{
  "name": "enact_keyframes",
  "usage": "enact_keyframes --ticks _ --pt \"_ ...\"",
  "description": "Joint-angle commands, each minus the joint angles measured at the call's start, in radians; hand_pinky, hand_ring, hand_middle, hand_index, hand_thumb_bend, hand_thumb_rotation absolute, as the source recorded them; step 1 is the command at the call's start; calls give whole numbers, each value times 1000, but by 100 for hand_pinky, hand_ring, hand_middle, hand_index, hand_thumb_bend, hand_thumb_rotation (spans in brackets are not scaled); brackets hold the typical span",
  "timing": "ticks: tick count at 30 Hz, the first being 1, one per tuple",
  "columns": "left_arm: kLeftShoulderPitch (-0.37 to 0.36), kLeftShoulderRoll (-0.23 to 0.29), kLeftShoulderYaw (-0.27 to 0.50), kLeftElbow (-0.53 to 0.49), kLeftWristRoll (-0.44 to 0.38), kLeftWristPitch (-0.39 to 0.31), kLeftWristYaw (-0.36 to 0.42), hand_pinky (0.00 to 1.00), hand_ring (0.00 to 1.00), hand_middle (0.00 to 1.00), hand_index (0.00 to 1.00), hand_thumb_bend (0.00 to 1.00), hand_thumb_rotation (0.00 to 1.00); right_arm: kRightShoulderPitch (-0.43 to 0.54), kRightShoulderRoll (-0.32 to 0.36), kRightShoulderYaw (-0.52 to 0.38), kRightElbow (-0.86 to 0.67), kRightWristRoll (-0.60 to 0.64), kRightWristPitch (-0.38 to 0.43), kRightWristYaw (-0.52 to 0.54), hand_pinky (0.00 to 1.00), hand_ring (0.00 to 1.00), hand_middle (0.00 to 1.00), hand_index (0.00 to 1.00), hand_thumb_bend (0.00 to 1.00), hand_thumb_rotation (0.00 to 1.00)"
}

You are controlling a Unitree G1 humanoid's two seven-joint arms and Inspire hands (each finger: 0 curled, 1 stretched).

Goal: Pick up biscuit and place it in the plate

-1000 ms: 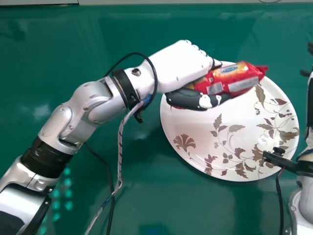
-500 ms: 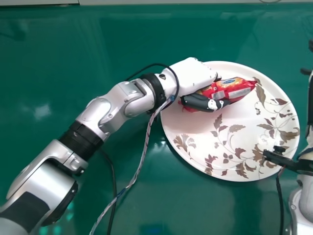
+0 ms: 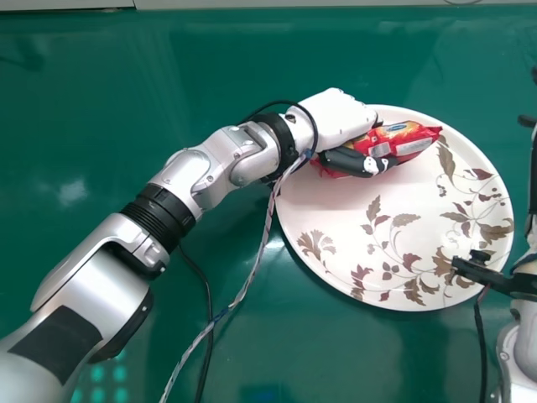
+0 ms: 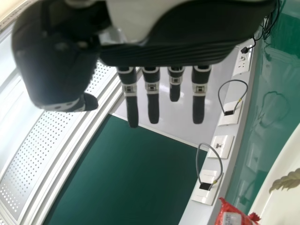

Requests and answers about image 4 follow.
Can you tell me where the perforated cable duct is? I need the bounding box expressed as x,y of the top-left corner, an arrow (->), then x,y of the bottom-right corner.
0,60 -> 122,225

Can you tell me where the thin black cable with plug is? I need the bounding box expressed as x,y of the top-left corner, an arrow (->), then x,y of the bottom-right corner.
240,4 -> 281,54

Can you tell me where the red biscuit packet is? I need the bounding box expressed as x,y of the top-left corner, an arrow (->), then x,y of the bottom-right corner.
218,196 -> 261,225

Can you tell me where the grey looped cable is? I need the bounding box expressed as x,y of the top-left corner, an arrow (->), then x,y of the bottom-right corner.
217,79 -> 249,117
197,142 -> 223,190

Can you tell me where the plate with brown leaf pattern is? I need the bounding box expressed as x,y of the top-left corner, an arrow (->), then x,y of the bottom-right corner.
245,131 -> 300,225

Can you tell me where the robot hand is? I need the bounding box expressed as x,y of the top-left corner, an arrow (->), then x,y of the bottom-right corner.
11,0 -> 281,128

